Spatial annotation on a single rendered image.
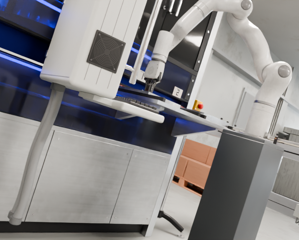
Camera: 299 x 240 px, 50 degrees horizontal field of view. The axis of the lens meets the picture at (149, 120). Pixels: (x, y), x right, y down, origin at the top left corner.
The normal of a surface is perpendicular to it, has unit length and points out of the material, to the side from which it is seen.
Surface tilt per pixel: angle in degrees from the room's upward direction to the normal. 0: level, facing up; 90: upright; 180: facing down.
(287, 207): 90
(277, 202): 90
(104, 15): 90
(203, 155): 90
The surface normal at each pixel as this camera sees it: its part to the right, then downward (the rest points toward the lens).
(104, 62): 0.50, 0.15
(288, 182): -0.68, -0.23
